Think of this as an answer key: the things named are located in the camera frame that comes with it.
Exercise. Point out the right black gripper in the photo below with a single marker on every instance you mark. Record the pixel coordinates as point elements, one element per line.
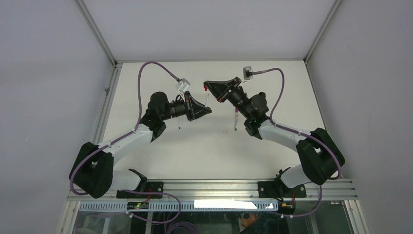
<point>220,89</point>

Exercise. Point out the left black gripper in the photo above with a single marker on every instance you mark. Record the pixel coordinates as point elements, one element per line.
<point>194,109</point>

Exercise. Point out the white pen red end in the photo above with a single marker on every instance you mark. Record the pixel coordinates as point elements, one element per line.
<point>206,101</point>

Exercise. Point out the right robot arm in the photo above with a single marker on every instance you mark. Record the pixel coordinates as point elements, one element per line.
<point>319,156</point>

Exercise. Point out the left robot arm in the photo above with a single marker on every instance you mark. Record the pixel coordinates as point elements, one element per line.
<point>93,171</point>

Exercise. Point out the orange object below table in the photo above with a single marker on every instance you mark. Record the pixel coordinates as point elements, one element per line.
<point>248,219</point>

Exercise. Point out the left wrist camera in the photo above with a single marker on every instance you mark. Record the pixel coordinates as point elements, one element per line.
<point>182,86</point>

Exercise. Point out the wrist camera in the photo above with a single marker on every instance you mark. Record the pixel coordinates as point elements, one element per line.
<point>182,86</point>
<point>247,75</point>

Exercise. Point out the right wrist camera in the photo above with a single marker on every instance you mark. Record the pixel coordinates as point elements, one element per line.
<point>247,75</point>

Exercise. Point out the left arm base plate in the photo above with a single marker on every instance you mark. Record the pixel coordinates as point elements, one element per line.
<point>147,187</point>

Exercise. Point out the white slotted cable duct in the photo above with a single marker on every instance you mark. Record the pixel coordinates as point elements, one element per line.
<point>199,205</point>

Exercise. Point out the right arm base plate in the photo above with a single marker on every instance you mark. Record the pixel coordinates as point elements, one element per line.
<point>274,189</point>

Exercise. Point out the aluminium frame rail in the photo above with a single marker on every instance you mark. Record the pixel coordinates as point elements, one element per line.
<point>247,189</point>

